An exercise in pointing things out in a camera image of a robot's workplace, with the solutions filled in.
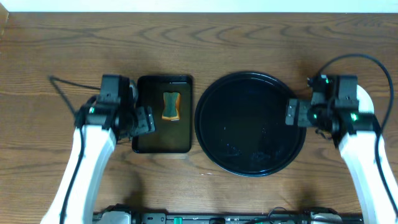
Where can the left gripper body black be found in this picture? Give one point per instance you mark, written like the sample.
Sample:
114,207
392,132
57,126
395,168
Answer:
145,121

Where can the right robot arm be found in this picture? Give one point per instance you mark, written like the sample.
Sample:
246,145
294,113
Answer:
363,151

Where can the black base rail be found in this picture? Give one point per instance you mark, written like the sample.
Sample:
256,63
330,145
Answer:
123,214

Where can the orange green scrub sponge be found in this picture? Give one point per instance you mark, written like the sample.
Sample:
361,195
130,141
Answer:
171,110

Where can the black rectangular water tray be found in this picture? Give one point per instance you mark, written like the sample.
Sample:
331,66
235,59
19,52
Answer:
169,136

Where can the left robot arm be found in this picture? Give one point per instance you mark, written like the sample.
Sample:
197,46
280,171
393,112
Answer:
91,149

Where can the light blue plate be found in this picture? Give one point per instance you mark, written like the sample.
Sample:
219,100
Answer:
365,101

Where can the round black serving tray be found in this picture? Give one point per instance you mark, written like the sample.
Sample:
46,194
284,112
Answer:
240,124

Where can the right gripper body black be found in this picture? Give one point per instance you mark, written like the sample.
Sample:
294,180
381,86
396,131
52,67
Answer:
292,112

